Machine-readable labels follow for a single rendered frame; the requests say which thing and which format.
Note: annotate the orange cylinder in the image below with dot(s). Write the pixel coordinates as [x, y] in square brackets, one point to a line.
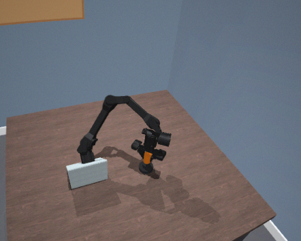
[147, 157]

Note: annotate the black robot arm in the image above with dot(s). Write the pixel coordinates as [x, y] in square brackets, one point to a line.
[110, 102]

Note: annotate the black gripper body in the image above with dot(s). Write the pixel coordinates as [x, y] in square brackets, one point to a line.
[159, 154]

